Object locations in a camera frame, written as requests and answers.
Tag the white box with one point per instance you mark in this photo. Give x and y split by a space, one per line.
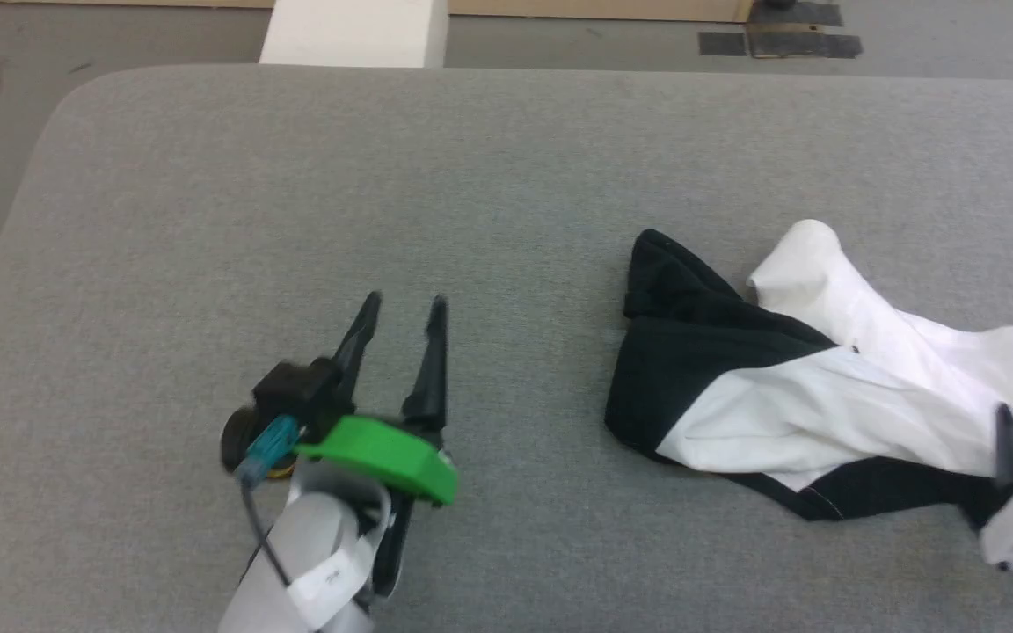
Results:
353 31

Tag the grey fabric sofa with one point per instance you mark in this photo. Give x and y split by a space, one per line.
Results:
207 220

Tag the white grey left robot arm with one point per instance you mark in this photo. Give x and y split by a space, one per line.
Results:
313 536

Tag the black and white garment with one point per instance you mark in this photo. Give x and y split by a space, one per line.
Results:
823 404

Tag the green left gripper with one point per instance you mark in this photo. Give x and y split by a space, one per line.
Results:
383 453

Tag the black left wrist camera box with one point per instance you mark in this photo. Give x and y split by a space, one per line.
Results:
291 387

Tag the large black floor mat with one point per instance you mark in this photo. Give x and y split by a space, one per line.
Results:
805 40

